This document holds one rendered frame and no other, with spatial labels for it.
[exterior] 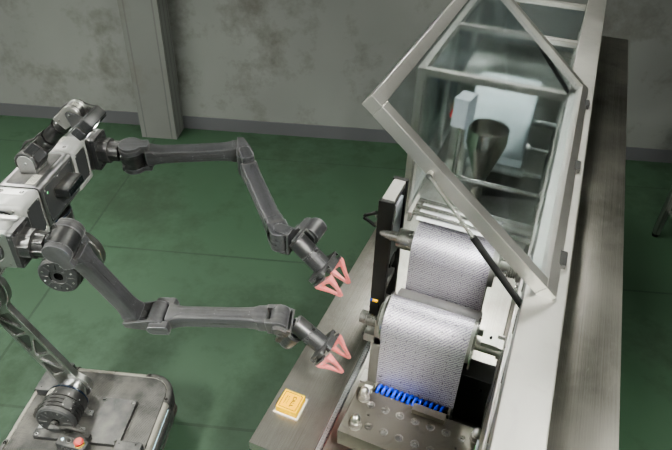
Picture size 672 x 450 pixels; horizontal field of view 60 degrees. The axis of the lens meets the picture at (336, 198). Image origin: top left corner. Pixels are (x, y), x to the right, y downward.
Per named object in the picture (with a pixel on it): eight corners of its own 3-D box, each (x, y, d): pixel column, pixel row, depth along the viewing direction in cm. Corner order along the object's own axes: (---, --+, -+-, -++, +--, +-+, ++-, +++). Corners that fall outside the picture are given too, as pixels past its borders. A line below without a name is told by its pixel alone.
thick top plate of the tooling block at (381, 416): (356, 398, 178) (357, 385, 175) (488, 447, 166) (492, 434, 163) (336, 442, 166) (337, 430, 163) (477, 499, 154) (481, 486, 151)
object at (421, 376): (376, 381, 177) (381, 339, 166) (453, 408, 170) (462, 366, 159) (375, 382, 177) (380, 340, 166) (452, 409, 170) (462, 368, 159)
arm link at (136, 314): (128, 338, 182) (138, 310, 189) (165, 334, 178) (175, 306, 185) (33, 248, 152) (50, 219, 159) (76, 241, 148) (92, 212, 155)
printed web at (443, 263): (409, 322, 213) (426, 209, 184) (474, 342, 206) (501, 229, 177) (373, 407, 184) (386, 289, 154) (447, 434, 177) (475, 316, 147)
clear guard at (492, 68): (484, -24, 193) (485, -26, 193) (579, 89, 200) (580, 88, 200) (378, 104, 113) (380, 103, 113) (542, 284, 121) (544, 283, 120)
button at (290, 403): (285, 393, 187) (285, 388, 186) (305, 400, 185) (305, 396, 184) (275, 410, 182) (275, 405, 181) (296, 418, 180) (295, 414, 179)
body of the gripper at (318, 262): (312, 285, 166) (294, 267, 165) (326, 263, 174) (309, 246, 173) (326, 276, 162) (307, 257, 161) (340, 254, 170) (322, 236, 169)
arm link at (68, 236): (41, 259, 159) (50, 243, 163) (78, 262, 158) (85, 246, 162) (29, 237, 152) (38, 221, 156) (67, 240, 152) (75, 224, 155)
